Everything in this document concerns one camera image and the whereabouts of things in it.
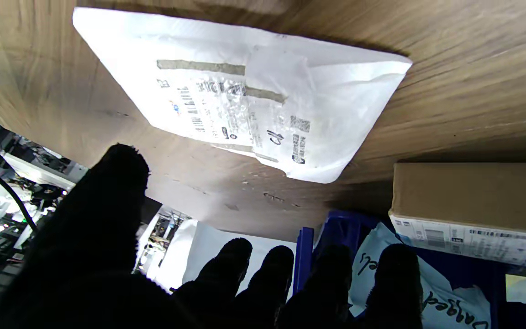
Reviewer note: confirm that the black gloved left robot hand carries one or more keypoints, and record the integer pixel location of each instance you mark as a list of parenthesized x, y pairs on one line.
[(89, 256)]

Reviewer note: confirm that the white padded mailer bag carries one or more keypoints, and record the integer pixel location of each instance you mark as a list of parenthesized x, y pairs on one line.
[(244, 91)]

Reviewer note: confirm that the small cardboard box with label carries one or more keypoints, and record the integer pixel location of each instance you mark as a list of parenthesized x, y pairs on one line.
[(473, 196)]

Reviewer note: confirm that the crumpled handwritten paper label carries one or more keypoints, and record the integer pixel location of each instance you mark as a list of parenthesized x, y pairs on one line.
[(445, 306)]

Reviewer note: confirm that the blue ribbed plastic bin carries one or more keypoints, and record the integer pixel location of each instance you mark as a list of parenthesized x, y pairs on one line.
[(464, 274)]

